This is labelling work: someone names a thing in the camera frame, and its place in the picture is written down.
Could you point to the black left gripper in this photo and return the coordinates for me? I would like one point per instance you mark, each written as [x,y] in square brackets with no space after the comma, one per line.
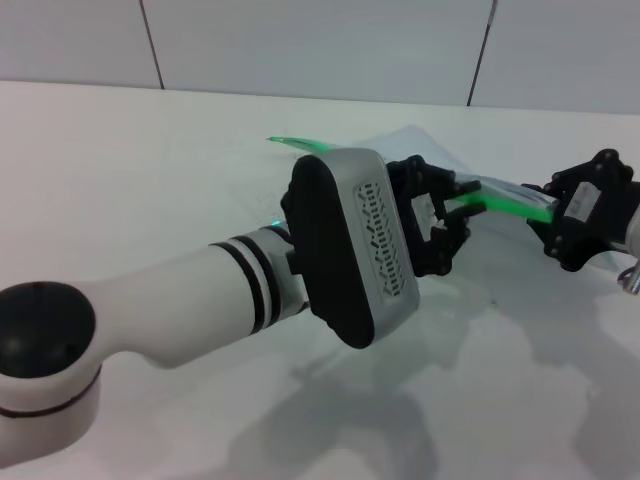
[406,210]

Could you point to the clear green-zip document bag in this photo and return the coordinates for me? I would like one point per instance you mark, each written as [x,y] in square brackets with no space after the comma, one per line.
[505,207]

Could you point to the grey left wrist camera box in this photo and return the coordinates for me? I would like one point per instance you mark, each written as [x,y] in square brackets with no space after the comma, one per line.
[350,250]

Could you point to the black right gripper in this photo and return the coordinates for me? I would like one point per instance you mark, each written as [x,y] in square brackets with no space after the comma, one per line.
[607,210]

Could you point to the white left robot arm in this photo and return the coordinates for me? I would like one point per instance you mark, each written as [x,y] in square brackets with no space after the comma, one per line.
[165,300]

